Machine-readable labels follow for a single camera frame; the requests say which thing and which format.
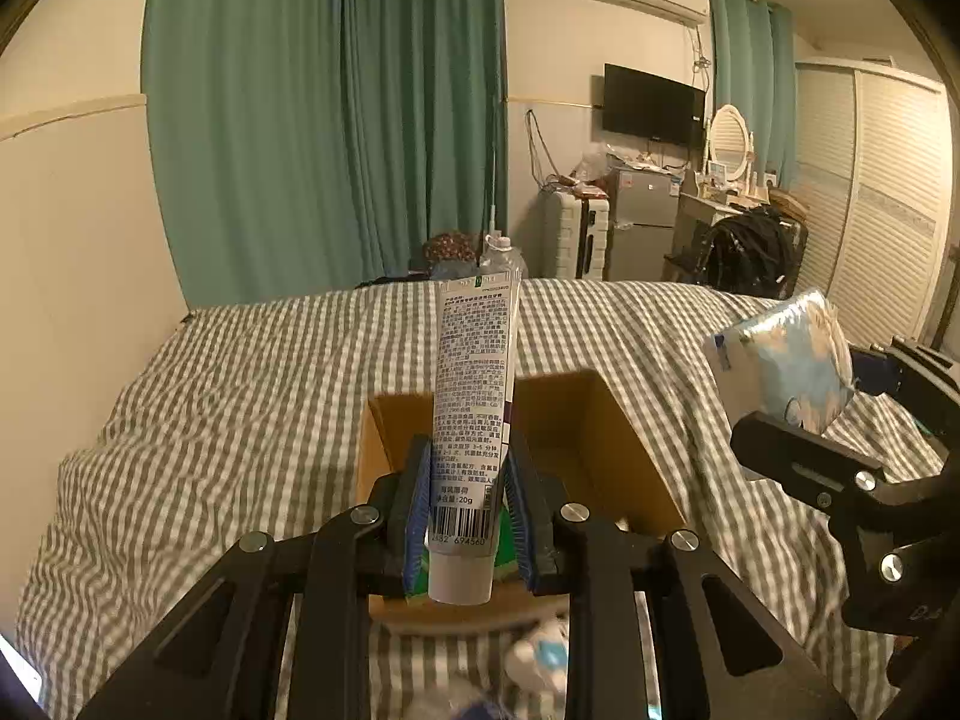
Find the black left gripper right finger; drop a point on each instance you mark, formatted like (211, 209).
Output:
(655, 620)

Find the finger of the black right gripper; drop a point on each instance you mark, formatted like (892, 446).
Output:
(899, 540)
(923, 381)

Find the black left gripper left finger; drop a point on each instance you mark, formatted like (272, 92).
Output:
(281, 626)

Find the blue floral tissue pack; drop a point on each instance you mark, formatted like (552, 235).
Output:
(791, 362)

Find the white ointment tube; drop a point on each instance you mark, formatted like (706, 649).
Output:
(470, 434)

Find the green 999 medicine box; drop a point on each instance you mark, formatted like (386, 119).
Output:
(505, 565)

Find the brown cardboard box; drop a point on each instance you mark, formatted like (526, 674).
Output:
(575, 430)

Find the clear plastic bag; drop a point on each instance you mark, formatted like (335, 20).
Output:
(457, 700)

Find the black backpack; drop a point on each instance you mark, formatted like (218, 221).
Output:
(757, 253)

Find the white louvred wardrobe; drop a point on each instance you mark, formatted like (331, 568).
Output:
(874, 172)

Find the grey checkered bed duvet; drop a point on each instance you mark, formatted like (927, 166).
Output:
(248, 418)

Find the white oval vanity mirror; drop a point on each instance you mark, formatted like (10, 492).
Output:
(730, 144)

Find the silver mini fridge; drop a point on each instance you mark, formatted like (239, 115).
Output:
(643, 210)

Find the white suitcase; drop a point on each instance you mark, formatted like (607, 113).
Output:
(574, 246)

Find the green curtain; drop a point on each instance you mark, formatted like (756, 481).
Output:
(755, 70)
(300, 146)

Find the black wall television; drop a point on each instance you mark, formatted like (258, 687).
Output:
(649, 106)

